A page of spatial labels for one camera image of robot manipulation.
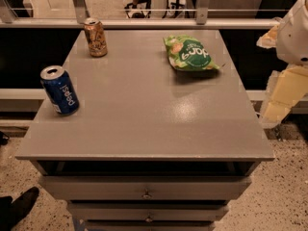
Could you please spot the black shoe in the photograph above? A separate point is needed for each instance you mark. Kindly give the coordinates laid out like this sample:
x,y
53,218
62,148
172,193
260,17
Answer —
x,y
13,211

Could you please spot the grey metal railing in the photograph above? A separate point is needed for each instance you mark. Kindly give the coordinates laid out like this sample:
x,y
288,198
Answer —
x,y
217,14

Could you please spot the top grey drawer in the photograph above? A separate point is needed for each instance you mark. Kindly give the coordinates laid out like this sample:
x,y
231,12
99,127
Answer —
x,y
145,188

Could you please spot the green chip bag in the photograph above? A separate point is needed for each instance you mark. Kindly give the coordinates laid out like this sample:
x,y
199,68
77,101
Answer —
x,y
186,53

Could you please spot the grey drawer cabinet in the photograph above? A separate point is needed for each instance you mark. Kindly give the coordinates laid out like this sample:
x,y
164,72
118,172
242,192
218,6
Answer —
x,y
139,117

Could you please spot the grey drawer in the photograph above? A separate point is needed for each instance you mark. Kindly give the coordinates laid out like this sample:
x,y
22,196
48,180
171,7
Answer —
x,y
145,188
150,226
144,211

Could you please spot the bottom grey drawer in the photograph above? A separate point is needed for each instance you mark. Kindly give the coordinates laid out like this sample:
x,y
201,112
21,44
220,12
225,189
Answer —
x,y
150,226

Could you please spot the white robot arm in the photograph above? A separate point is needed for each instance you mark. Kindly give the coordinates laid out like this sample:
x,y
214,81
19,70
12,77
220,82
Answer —
x,y
292,36

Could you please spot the blue pepsi can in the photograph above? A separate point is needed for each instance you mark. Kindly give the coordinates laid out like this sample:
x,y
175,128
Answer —
x,y
58,86

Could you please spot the orange soda can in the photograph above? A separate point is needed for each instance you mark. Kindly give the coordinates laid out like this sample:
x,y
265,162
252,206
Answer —
x,y
95,37

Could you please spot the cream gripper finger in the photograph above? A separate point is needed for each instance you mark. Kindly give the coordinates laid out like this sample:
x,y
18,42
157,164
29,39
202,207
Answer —
x,y
284,90
268,40

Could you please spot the middle grey drawer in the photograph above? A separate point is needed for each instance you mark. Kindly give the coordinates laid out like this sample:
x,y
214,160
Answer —
x,y
144,211

